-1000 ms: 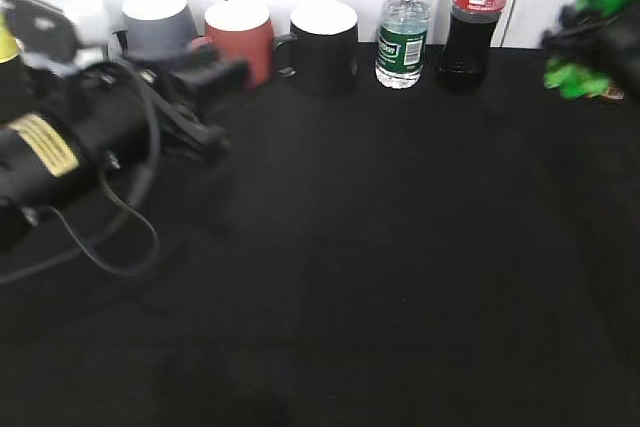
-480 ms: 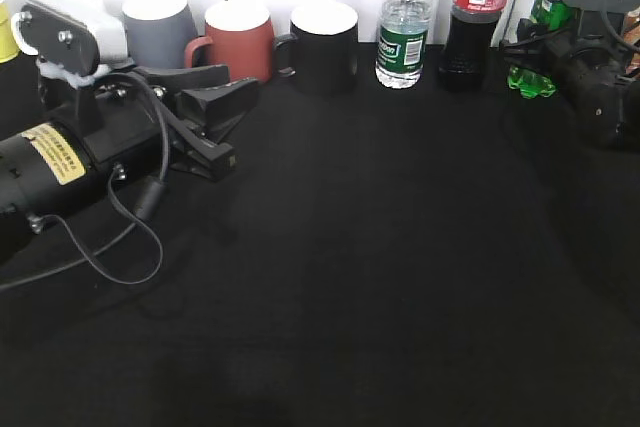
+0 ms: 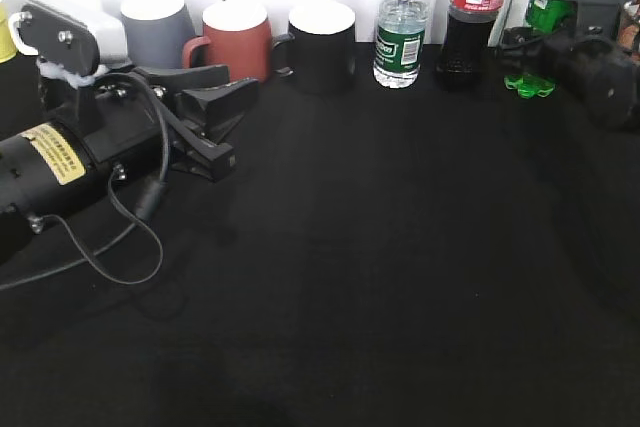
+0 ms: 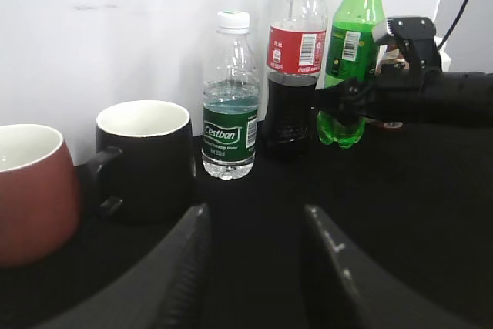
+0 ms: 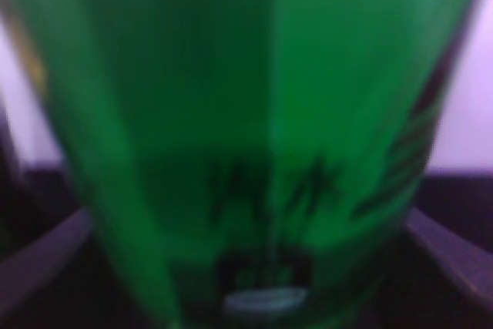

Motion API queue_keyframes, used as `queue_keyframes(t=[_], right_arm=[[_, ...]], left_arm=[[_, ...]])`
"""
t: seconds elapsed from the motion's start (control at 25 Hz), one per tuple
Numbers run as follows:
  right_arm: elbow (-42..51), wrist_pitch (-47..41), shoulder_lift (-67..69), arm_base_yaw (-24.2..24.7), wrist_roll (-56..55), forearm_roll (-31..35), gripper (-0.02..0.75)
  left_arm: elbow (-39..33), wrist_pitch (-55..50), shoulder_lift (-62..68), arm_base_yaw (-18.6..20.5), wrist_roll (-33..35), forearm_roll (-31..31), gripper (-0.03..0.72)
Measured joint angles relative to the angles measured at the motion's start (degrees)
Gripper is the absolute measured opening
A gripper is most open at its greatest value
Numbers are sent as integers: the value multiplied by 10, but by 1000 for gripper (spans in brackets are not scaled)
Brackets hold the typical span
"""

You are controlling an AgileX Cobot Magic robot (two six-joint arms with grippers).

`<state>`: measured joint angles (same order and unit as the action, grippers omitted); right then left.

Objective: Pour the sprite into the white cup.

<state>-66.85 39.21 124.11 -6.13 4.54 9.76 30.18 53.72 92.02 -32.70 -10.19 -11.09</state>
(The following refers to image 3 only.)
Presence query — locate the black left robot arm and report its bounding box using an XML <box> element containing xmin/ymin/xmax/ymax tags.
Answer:
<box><xmin>1</xmin><ymin>65</ymin><xmax>260</xmax><ymax>262</ymax></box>

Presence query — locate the cestbon water bottle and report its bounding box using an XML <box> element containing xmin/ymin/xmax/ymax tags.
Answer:
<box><xmin>373</xmin><ymin>0</ymin><xmax>430</xmax><ymax>89</ymax></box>

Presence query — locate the green soda bottle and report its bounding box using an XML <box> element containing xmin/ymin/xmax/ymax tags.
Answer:
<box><xmin>504</xmin><ymin>0</ymin><xmax>574</xmax><ymax>99</ymax></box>

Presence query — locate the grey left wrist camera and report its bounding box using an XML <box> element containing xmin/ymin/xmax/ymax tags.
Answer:
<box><xmin>17</xmin><ymin>0</ymin><xmax>127</xmax><ymax>79</ymax></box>

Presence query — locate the brown tea bottle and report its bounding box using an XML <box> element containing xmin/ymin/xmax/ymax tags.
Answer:
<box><xmin>617</xmin><ymin>0</ymin><xmax>639</xmax><ymax>62</ymax></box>

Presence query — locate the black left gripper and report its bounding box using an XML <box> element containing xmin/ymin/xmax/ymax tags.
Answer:
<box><xmin>74</xmin><ymin>65</ymin><xmax>260</xmax><ymax>181</ymax></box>

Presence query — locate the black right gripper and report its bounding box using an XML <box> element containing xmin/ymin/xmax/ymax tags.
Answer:
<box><xmin>495</xmin><ymin>27</ymin><xmax>639</xmax><ymax>131</ymax></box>

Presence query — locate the black mug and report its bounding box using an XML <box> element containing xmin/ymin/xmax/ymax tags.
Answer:
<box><xmin>271</xmin><ymin>0</ymin><xmax>356</xmax><ymax>95</ymax></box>

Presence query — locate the red mug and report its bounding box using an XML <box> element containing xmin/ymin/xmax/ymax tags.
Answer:
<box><xmin>182</xmin><ymin>0</ymin><xmax>272</xmax><ymax>83</ymax></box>

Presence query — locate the cola bottle red label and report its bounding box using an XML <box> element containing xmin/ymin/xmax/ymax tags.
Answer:
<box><xmin>435</xmin><ymin>0</ymin><xmax>504</xmax><ymax>91</ymax></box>

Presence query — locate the yellow cup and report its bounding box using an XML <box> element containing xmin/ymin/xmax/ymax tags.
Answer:
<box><xmin>0</xmin><ymin>0</ymin><xmax>17</xmax><ymax>63</ymax></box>

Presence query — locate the white mug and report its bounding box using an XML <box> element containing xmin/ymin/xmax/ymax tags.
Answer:
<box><xmin>9</xmin><ymin>0</ymin><xmax>132</xmax><ymax>68</ymax></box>

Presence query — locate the grey mug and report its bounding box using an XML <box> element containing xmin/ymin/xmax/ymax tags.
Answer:
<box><xmin>120</xmin><ymin>0</ymin><xmax>196</xmax><ymax>69</ymax></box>

